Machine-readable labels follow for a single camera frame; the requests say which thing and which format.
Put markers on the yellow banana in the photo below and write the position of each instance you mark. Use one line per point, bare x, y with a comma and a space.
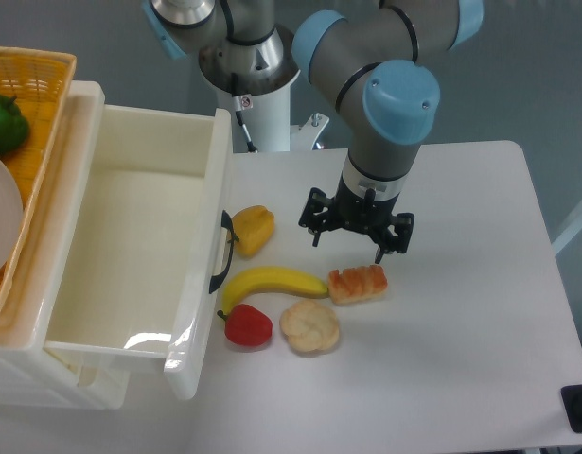
270, 279

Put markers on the red bell pepper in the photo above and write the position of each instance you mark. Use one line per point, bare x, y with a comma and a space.
246, 326

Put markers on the green bell pepper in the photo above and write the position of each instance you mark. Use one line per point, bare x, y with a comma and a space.
14, 127

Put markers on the yellow bell pepper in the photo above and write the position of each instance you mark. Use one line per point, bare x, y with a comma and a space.
254, 227

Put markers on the white plastic drawer cabinet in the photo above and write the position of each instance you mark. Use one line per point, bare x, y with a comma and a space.
29, 374

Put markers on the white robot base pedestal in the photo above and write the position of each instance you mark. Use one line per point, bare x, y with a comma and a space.
253, 82

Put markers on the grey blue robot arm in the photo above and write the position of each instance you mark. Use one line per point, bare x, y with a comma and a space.
372, 73

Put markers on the black device at table edge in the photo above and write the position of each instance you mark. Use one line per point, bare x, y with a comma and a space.
572, 400

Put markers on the round white bread roll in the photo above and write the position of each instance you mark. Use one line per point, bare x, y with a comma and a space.
310, 327

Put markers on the square toasted bread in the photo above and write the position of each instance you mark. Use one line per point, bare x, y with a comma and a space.
355, 285

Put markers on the yellow woven basket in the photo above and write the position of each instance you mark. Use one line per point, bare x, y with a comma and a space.
40, 80

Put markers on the beige round plate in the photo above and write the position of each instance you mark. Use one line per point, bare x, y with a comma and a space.
11, 214

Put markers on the black drawer handle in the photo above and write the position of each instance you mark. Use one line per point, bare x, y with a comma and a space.
227, 252

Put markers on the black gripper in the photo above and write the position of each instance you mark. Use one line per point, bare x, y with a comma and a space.
361, 205

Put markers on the white plastic drawer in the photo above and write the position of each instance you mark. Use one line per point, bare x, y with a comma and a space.
134, 295

